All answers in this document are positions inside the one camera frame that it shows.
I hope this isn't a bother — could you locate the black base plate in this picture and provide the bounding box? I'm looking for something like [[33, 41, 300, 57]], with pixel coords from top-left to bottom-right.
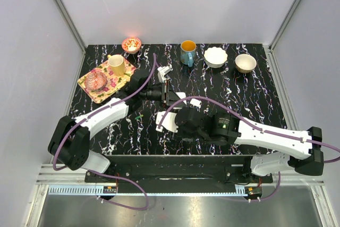
[[84, 155, 274, 185]]

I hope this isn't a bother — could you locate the white battery cover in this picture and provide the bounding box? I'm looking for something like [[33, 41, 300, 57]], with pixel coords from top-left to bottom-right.
[[190, 98, 202, 107]]

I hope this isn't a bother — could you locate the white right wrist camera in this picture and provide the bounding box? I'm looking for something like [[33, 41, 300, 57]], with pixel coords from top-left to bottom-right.
[[156, 111, 179, 133]]

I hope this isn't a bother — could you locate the pink patterned glass bowl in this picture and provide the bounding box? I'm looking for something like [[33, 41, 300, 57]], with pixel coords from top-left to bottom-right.
[[84, 71, 107, 91]]

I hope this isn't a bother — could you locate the yellow cup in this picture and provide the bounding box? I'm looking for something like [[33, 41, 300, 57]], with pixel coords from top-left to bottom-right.
[[108, 54, 126, 77]]

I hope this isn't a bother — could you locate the white scalloped bowl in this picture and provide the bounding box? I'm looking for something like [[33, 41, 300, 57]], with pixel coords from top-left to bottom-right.
[[203, 47, 228, 68]]

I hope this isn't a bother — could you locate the blue butterfly mug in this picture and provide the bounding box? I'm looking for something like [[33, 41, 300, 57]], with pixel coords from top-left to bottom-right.
[[180, 40, 197, 68]]

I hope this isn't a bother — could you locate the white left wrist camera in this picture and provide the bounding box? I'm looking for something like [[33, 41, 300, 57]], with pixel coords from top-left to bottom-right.
[[157, 66, 173, 83]]

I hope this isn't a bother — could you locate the white remote control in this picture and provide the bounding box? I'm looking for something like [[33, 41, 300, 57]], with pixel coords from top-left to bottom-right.
[[171, 92, 186, 107]]

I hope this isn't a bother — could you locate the red patterned small bowl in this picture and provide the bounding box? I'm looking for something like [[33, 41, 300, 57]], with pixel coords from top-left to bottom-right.
[[122, 37, 141, 54]]

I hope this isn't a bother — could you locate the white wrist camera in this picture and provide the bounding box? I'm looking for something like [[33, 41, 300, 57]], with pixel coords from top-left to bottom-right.
[[157, 66, 173, 83], [156, 111, 179, 133]]

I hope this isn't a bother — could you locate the floral serving tray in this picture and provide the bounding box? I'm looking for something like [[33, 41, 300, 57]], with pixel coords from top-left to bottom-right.
[[78, 60, 136, 104]]

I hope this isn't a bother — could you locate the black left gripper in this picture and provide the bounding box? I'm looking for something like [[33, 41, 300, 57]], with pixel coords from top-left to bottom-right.
[[140, 81, 185, 109]]

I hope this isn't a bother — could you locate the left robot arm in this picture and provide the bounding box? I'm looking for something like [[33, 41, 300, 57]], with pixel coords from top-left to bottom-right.
[[48, 70, 186, 182]]

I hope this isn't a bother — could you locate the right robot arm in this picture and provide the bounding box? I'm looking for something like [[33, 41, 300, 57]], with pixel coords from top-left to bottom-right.
[[174, 107, 324, 182]]

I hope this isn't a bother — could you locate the beige bowl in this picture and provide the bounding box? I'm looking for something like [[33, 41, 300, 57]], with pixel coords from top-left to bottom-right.
[[235, 54, 257, 74]]

